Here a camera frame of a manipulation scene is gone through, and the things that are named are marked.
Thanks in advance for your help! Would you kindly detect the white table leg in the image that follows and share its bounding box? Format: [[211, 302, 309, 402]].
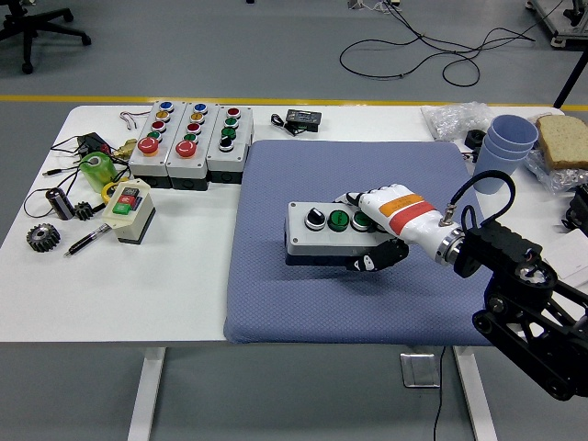
[[126, 346, 166, 441], [452, 345, 500, 441]]

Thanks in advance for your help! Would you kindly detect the clear plastic bag under bread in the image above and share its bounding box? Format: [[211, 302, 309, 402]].
[[523, 146, 588, 197]]

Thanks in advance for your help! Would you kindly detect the blue-grey quilted mat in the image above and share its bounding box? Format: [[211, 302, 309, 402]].
[[223, 140, 519, 346]]

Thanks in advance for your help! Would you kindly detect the thin black plug cable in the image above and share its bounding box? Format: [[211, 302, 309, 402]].
[[22, 137, 132, 220]]

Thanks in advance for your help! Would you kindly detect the cream red-green switch box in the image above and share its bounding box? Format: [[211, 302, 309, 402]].
[[101, 178, 156, 245]]

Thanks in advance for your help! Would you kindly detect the black pen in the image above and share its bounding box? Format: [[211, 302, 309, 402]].
[[63, 224, 113, 257]]

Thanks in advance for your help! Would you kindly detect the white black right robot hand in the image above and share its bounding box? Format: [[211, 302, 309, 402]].
[[334, 182, 458, 273]]

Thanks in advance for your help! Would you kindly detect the grey four-button control box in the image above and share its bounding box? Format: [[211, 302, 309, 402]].
[[283, 200, 396, 267]]

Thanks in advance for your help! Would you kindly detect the black round plastic part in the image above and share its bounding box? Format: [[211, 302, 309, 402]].
[[463, 130, 488, 151]]

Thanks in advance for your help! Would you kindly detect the brass fitting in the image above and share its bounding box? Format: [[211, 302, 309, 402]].
[[112, 139, 139, 162]]

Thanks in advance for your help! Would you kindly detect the long black floor cable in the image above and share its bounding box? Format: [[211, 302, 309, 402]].
[[339, 0, 537, 87]]

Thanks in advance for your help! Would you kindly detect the black office chair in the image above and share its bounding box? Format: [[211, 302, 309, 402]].
[[0, 0, 92, 76]]

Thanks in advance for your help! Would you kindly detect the black cylindrical capacitor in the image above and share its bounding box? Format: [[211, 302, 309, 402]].
[[45, 187, 74, 221]]

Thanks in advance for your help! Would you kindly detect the grey five-button emergency stop box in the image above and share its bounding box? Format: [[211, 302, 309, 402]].
[[128, 100, 187, 179], [165, 101, 221, 190]]

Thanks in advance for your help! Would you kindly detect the crumpled clear plastic bag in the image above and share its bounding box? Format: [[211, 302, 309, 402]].
[[420, 101, 495, 141]]

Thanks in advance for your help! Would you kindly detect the metal floor socket box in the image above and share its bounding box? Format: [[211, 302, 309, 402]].
[[399, 352, 442, 390]]

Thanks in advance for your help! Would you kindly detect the bread slice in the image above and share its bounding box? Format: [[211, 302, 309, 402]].
[[535, 114, 588, 171]]

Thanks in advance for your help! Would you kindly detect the red white twisted wire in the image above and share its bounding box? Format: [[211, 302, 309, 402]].
[[119, 109, 153, 132]]

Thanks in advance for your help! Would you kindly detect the large steel gear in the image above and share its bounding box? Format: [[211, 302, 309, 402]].
[[26, 222, 62, 253]]

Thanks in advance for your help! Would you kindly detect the green wrapped battery pack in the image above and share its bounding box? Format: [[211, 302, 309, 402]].
[[80, 151, 119, 192]]

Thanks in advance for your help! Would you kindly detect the grey control box black selector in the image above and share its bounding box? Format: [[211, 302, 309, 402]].
[[206, 105, 254, 186]]

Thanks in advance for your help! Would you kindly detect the black power adapter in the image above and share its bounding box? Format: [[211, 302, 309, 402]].
[[75, 131, 111, 157]]

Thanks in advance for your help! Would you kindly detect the white paper sheet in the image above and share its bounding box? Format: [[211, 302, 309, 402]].
[[548, 227, 588, 281]]

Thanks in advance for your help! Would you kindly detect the aluminium frame cart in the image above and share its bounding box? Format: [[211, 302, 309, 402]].
[[523, 0, 588, 50]]

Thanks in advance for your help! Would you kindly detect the black metal device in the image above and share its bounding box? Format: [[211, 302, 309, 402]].
[[560, 183, 588, 231]]

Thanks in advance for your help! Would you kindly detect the small black panel meter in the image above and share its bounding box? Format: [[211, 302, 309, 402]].
[[269, 108, 322, 138]]

